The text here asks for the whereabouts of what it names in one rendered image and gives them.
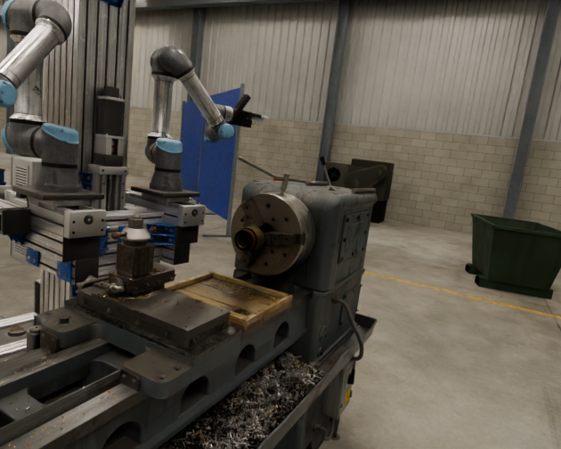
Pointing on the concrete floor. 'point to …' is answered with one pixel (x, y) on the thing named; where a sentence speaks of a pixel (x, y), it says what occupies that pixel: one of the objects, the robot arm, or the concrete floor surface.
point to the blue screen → (210, 159)
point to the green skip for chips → (517, 255)
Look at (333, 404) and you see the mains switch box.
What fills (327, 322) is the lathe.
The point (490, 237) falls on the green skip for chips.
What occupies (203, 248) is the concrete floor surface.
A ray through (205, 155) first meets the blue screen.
